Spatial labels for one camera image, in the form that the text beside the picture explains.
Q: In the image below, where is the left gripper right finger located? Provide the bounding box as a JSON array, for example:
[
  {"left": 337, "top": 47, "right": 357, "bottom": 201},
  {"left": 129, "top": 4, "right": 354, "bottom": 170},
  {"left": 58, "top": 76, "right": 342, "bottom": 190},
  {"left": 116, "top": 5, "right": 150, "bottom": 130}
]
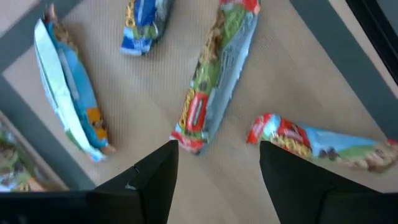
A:
[{"left": 259, "top": 141, "right": 379, "bottom": 224}]

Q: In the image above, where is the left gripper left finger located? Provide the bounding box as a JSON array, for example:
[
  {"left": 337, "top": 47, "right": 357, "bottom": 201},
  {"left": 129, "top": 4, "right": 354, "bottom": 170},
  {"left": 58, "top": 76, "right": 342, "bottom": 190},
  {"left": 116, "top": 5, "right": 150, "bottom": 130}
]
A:
[{"left": 86, "top": 139, "right": 180, "bottom": 224}]

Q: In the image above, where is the blue and silver granola bar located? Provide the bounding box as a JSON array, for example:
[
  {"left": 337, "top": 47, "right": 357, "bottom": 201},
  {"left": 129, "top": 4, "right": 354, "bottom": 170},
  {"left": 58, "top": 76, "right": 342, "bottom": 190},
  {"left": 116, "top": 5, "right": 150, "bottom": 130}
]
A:
[{"left": 32, "top": 2, "right": 118, "bottom": 163}]

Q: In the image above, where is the green and red granola bar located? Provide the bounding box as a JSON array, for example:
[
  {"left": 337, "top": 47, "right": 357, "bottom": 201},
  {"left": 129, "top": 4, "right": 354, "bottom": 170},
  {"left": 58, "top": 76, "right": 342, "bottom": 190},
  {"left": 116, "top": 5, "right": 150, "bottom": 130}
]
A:
[{"left": 169, "top": 0, "right": 262, "bottom": 156}]

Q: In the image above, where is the brown granola bar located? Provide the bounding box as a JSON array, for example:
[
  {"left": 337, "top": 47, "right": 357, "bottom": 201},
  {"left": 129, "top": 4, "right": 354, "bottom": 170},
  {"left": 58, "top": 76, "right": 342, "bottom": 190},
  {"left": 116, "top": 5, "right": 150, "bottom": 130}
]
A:
[{"left": 0, "top": 123, "right": 68, "bottom": 192}]

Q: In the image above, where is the purple granola bar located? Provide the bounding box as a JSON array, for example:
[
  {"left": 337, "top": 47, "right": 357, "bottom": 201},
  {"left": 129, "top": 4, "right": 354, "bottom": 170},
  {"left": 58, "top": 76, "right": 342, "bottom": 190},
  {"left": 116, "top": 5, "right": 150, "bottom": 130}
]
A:
[{"left": 119, "top": 0, "right": 174, "bottom": 57}]

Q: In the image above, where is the tan mat with grey border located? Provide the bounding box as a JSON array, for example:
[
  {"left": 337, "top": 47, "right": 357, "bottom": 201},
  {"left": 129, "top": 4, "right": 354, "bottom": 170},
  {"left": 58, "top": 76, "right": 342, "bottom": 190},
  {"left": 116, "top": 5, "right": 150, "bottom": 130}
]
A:
[{"left": 0, "top": 0, "right": 398, "bottom": 224}]

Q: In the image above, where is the black aluminium table frame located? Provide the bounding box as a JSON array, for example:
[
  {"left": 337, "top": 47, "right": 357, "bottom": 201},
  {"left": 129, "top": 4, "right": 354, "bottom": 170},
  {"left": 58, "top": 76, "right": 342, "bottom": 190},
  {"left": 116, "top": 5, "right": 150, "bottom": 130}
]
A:
[{"left": 345, "top": 0, "right": 398, "bottom": 85}]

